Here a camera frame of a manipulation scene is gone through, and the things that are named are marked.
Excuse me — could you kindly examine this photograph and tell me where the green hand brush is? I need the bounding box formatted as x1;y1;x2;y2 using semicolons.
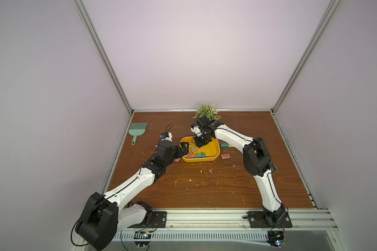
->
128;122;148;145

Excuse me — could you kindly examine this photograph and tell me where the controller board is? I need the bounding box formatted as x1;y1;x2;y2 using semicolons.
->
267;231;287;248
133;231;152;251

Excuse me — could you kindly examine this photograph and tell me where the left controller board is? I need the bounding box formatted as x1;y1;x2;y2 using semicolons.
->
133;231;152;251

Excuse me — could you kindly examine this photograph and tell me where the right controller board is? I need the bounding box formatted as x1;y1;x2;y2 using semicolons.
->
267;231;287;248

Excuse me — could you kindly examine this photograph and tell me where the potted plant blue-grey pot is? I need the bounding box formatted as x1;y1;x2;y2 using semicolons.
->
194;102;221;121

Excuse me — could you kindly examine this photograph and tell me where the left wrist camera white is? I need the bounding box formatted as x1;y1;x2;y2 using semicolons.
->
160;132;173;142

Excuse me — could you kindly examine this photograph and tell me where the yellow plastic storage box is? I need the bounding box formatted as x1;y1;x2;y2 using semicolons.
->
180;137;221;163

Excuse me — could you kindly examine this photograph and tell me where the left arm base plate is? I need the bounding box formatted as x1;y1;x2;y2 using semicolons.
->
129;211;168;229

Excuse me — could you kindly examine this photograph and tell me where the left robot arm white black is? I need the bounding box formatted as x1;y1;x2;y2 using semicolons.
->
72;138;189;251

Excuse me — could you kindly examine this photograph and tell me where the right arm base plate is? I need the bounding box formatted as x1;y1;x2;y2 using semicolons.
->
242;211;293;229

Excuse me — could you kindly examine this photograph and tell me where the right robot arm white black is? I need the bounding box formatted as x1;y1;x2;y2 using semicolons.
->
191;116;292;228

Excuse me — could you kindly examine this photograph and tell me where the aluminium front rail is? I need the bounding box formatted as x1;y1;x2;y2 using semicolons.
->
80;208;338;232

